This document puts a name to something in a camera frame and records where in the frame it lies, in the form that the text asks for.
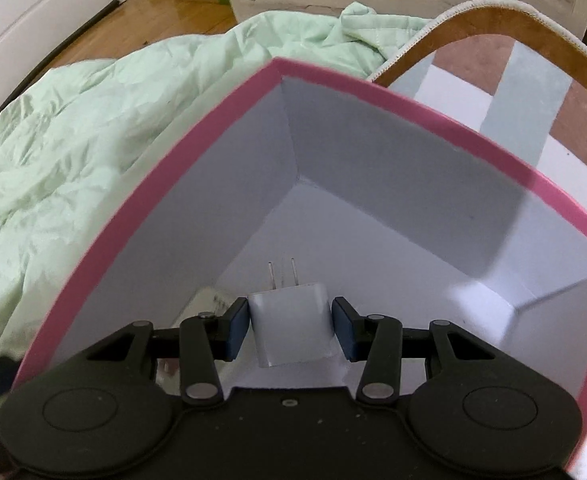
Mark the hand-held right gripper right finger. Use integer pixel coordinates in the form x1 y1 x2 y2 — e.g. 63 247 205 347
332 296 498 405

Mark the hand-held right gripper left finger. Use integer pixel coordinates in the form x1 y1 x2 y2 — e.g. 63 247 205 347
86 297 250 407

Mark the white charger plug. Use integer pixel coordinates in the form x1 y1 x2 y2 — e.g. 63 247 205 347
248 259 335 368

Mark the pink cardboard box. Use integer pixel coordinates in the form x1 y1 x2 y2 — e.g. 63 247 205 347
12 57 587 480

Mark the cream remote control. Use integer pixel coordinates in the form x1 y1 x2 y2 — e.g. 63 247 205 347
176 286 239 328

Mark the light green blanket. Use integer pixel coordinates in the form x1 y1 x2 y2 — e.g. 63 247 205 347
0 2 437 386

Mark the checked rug with brown border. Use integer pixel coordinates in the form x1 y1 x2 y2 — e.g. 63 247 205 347
368 0 587 261

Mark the white door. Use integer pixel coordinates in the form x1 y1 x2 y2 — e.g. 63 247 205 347
0 0 139 111

